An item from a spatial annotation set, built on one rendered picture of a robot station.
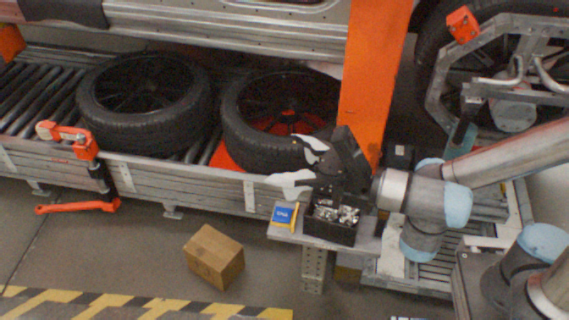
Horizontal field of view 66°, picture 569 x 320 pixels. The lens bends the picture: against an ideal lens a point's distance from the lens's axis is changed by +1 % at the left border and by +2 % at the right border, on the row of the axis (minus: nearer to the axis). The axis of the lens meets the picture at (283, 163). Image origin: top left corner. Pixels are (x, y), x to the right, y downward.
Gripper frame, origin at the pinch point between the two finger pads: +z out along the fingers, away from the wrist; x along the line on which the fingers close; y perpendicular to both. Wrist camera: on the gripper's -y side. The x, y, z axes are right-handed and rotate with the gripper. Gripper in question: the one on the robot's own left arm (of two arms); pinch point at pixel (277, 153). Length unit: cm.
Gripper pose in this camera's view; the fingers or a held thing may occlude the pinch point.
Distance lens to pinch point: 83.1
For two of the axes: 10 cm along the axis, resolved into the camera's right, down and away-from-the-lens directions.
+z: -9.4, -2.3, 2.4
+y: -0.3, 7.8, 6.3
